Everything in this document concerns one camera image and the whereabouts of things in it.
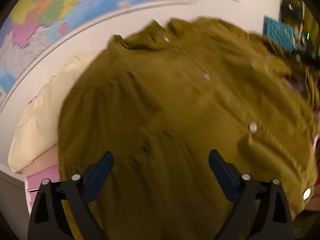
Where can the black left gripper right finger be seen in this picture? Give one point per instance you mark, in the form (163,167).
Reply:
(259,206)

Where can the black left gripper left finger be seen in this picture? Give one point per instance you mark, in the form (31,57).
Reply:
(48,219)

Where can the mustard olive button shirt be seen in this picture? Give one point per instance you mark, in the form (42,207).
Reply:
(162,99)

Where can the hanging clothes rack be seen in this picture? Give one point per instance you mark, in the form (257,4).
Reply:
(305,29)

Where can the pink bed sheet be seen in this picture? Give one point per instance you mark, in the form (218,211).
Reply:
(32,183)

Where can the cream beige garment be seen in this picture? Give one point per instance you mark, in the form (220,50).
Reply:
(36,131)

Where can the teal perforated plastic basket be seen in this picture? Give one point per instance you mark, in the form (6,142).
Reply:
(279,33)

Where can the colourful wall map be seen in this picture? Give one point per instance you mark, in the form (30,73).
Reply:
(33,25)

